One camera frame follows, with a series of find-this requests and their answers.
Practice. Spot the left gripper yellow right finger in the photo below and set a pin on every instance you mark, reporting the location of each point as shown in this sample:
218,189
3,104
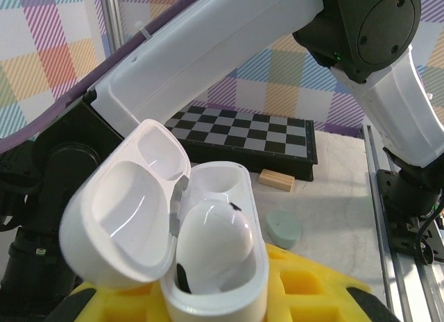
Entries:
312,294

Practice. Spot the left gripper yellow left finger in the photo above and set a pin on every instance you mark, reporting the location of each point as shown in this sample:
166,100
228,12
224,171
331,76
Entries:
114,304

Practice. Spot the mint green earbud charging case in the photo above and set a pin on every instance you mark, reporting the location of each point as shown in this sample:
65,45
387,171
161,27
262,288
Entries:
282,230

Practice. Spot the white earbud charging case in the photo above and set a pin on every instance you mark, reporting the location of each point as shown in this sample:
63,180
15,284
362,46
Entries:
125,211

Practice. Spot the white earbud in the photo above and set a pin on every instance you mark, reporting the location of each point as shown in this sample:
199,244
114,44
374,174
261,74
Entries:
215,238

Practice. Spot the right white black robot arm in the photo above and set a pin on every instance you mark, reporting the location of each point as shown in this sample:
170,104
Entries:
208,48

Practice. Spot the small wooden block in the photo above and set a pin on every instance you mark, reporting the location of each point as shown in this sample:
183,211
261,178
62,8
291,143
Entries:
275,180

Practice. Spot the black white chessboard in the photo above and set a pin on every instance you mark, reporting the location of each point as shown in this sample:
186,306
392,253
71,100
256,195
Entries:
249,134

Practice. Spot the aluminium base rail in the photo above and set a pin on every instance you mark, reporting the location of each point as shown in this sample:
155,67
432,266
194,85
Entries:
399,287

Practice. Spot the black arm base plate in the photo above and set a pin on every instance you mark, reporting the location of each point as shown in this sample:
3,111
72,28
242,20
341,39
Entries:
392,211

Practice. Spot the aluminium frame post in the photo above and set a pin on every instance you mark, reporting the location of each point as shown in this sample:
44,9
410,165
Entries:
112,20

